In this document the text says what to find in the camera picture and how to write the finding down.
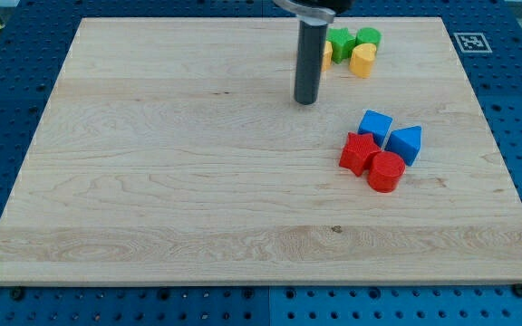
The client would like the yellow block behind rod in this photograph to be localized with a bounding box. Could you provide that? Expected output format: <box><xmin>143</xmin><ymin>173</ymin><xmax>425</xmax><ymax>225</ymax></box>
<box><xmin>321</xmin><ymin>41</ymin><xmax>334</xmax><ymax>72</ymax></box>

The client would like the green star block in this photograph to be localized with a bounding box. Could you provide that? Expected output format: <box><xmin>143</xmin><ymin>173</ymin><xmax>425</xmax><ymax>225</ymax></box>
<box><xmin>326</xmin><ymin>27</ymin><xmax>355</xmax><ymax>63</ymax></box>

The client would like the blue triangle block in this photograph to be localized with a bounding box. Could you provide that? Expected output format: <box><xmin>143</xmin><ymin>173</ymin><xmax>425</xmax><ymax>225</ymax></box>
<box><xmin>385</xmin><ymin>126</ymin><xmax>422</xmax><ymax>167</ymax></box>

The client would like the green cylinder block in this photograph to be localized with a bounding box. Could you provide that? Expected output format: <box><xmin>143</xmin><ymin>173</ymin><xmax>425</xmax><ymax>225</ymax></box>
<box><xmin>355</xmin><ymin>27</ymin><xmax>382</xmax><ymax>48</ymax></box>

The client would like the red cylinder block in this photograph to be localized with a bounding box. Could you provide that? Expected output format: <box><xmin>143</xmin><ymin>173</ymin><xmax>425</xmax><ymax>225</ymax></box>
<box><xmin>367</xmin><ymin>151</ymin><xmax>406</xmax><ymax>193</ymax></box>

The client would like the black bolt front right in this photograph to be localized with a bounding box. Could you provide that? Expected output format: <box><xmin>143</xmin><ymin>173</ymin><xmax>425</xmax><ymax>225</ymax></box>
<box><xmin>510</xmin><ymin>283</ymin><xmax>522</xmax><ymax>298</ymax></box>

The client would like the yellow heart block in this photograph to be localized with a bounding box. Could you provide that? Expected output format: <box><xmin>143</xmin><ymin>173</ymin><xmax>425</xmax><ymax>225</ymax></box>
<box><xmin>349</xmin><ymin>43</ymin><xmax>377</xmax><ymax>78</ymax></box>

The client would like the black bolt front left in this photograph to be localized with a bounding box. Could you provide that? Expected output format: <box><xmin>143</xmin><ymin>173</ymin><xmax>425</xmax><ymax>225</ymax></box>
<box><xmin>9</xmin><ymin>286</ymin><xmax>25</xmax><ymax>302</ymax></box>

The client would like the red star block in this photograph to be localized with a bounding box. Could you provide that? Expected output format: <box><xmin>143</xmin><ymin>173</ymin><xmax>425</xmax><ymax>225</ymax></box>
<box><xmin>339</xmin><ymin>132</ymin><xmax>382</xmax><ymax>177</ymax></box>

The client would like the black bolt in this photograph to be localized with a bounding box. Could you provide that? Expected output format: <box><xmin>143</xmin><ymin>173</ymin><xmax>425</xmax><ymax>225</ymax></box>
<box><xmin>510</xmin><ymin>283</ymin><xmax>522</xmax><ymax>298</ymax></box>
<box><xmin>9</xmin><ymin>286</ymin><xmax>25</xmax><ymax>302</ymax></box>

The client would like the white fiducial marker tag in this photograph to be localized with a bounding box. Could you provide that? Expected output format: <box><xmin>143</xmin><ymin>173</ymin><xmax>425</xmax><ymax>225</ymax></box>
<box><xmin>454</xmin><ymin>32</ymin><xmax>492</xmax><ymax>53</ymax></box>

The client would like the blue cube block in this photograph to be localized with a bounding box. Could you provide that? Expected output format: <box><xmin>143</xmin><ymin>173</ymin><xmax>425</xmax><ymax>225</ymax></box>
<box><xmin>357</xmin><ymin>110</ymin><xmax>393</xmax><ymax>147</ymax></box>

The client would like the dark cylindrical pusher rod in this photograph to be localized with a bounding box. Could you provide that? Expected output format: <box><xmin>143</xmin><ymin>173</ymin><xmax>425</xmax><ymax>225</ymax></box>
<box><xmin>294</xmin><ymin>19</ymin><xmax>327</xmax><ymax>105</ymax></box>

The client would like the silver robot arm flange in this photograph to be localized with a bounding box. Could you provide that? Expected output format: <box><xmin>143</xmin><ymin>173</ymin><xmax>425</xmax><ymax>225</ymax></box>
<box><xmin>273</xmin><ymin>0</ymin><xmax>355</xmax><ymax>24</ymax></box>

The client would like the wooden board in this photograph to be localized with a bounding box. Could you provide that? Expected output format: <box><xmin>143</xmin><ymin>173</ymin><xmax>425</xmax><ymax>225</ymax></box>
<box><xmin>0</xmin><ymin>17</ymin><xmax>522</xmax><ymax>287</ymax></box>

